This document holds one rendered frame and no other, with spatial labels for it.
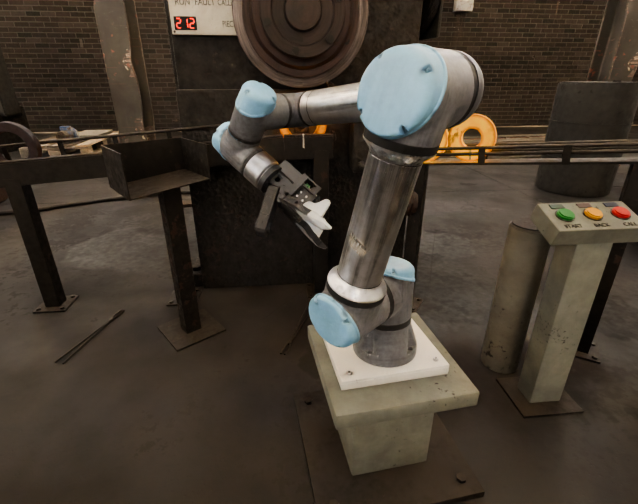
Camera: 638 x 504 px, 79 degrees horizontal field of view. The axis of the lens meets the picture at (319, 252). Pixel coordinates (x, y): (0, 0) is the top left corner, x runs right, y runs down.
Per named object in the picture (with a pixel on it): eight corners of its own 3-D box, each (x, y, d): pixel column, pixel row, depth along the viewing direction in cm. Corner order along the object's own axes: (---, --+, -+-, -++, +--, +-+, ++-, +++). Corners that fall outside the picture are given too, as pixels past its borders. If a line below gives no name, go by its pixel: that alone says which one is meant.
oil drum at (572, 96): (520, 181, 372) (542, 79, 335) (577, 180, 378) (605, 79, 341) (561, 199, 318) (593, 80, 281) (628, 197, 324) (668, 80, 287)
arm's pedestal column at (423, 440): (483, 497, 93) (505, 417, 82) (320, 534, 85) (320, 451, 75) (413, 380, 128) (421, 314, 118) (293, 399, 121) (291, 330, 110)
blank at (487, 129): (450, 115, 137) (448, 116, 135) (498, 112, 130) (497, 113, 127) (449, 159, 143) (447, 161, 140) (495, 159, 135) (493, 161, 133)
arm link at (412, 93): (385, 333, 84) (493, 58, 54) (340, 367, 74) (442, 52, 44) (344, 302, 90) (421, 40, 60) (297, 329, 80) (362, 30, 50)
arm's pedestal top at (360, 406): (477, 405, 85) (480, 392, 83) (335, 430, 79) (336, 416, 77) (415, 323, 113) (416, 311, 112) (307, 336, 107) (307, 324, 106)
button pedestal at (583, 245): (488, 380, 128) (530, 200, 103) (556, 375, 131) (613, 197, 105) (515, 419, 114) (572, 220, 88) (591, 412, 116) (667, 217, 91)
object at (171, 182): (142, 332, 152) (100, 145, 123) (205, 308, 168) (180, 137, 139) (162, 358, 138) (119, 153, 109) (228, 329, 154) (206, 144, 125)
